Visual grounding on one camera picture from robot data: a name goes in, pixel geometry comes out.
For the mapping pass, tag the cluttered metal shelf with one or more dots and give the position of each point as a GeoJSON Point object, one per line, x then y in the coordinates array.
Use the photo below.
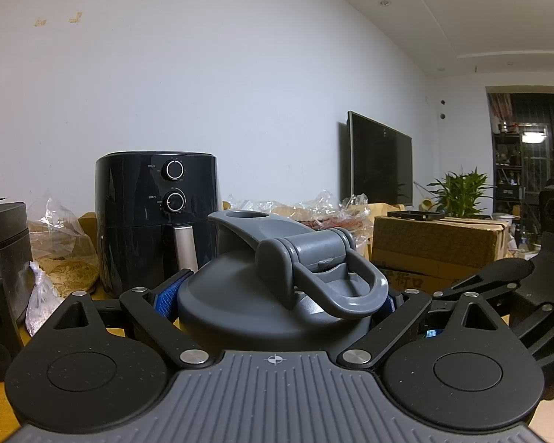
{"type": "Point", "coordinates": [508, 184]}

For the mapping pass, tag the green potted plant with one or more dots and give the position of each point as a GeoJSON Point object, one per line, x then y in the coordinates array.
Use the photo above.
{"type": "Point", "coordinates": [461, 191]}

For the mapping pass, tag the clear shaker bottle grey lid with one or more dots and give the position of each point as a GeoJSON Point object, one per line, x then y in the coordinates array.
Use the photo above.
{"type": "Point", "coordinates": [240, 300]}

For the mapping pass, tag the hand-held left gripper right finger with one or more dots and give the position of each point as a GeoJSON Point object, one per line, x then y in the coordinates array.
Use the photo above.
{"type": "Point", "coordinates": [388, 309]}

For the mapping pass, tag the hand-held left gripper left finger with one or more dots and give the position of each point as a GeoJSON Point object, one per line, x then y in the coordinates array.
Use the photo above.
{"type": "Point", "coordinates": [168, 302]}

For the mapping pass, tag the plastic bag with brown contents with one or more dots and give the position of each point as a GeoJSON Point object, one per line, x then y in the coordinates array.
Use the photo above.
{"type": "Point", "coordinates": [60, 249]}

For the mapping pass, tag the clear plastic bag with food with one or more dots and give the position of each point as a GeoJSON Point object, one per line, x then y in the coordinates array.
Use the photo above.
{"type": "Point", "coordinates": [323, 214]}

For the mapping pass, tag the silver rice cooker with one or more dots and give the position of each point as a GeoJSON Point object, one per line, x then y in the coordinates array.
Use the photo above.
{"type": "Point", "coordinates": [4, 240]}

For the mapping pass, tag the flat screen television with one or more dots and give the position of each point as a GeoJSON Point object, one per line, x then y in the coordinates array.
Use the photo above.
{"type": "Point", "coordinates": [378, 161]}

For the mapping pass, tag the small bag of white grains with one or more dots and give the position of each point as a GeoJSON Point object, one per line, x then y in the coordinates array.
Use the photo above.
{"type": "Point", "coordinates": [44, 304]}

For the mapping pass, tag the dark blue air fryer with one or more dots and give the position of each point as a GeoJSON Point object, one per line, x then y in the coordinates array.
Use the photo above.
{"type": "Point", "coordinates": [129, 221]}

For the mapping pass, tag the black box device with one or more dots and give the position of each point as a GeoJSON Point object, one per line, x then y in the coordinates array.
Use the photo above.
{"type": "Point", "coordinates": [0, 327]}

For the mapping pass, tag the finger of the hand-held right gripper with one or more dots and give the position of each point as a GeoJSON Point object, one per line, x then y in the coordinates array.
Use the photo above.
{"type": "Point", "coordinates": [542, 332]}
{"type": "Point", "coordinates": [489, 277]}

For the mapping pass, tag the cardboard box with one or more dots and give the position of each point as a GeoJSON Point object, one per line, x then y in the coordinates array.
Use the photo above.
{"type": "Point", "coordinates": [434, 240]}

